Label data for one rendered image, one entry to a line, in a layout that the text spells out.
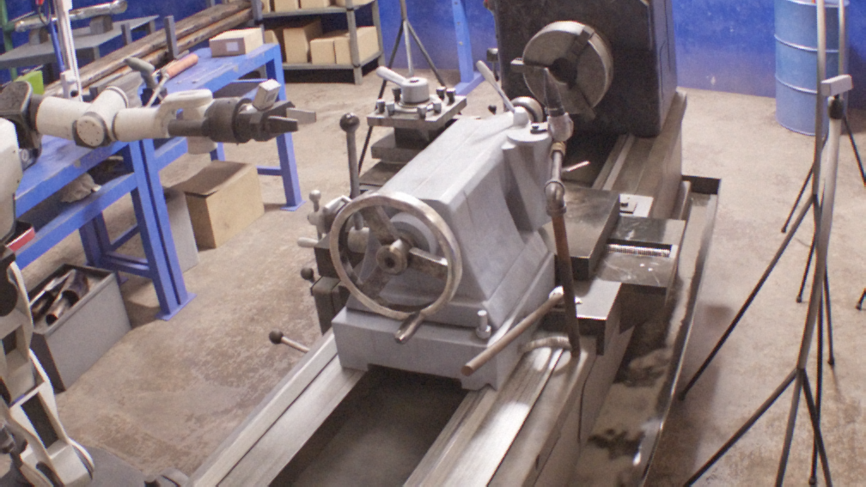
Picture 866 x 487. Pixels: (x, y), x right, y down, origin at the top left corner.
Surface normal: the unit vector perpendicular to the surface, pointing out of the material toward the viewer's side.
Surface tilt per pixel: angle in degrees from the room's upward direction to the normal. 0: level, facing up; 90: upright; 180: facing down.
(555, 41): 90
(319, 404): 0
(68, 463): 73
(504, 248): 66
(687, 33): 90
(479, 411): 48
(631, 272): 0
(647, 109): 90
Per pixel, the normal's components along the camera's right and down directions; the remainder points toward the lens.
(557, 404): -0.11, -0.90
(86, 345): 0.92, 0.07
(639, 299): -0.42, 0.43
